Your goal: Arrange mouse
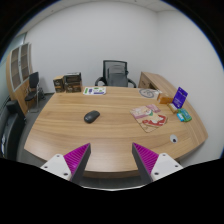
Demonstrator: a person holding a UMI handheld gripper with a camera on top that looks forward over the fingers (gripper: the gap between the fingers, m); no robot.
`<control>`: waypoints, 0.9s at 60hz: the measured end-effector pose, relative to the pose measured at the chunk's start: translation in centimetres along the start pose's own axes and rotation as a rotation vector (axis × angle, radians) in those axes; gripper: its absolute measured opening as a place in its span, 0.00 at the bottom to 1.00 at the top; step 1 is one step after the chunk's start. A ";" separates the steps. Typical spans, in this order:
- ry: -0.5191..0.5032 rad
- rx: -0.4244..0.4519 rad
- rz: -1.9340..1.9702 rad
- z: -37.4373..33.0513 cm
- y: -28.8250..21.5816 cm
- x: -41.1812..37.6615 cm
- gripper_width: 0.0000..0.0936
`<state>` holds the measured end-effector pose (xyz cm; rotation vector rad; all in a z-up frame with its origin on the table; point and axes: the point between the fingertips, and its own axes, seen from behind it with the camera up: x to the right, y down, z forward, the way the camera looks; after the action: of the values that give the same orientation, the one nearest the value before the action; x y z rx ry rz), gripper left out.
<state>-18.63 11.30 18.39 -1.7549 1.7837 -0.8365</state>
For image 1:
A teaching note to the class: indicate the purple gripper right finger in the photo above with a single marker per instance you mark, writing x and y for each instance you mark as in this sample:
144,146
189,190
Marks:
153,166

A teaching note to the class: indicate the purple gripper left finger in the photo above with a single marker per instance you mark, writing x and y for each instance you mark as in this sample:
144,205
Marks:
70,166

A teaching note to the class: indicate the black computer mouse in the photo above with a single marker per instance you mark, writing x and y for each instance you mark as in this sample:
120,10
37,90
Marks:
91,116

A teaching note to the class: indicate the yellow small box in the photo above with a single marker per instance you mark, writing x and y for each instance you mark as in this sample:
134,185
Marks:
172,107

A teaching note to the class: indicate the green blue packet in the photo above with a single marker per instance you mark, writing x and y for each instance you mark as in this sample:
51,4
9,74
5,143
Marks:
183,115

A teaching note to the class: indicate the orange small box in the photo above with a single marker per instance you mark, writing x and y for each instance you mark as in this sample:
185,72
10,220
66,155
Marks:
164,98

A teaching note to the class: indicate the white green paper sheet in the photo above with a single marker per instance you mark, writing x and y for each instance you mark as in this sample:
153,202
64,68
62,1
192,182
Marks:
94,91

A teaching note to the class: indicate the purple standing card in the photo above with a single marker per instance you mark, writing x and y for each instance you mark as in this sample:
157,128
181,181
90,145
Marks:
179,98

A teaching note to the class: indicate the black sofa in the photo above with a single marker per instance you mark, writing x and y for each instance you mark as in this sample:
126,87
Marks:
12,123

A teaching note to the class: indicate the black visitor chair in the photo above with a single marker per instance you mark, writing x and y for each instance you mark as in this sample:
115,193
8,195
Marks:
34,91

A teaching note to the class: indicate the wooden side cabinet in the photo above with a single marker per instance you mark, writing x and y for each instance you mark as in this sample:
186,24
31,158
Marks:
156,82

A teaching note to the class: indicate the dark cardboard box right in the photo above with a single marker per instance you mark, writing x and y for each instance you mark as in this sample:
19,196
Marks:
73,82

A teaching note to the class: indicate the small brown box left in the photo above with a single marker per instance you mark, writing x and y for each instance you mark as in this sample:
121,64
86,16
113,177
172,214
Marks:
58,82

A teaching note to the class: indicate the black mesh office chair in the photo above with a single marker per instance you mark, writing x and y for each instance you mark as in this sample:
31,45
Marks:
115,73

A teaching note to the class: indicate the wooden bookshelf with glass doors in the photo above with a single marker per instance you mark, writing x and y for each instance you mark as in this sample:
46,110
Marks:
18,69

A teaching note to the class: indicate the desk cable grommet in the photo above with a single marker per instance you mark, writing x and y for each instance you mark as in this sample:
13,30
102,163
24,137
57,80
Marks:
173,138

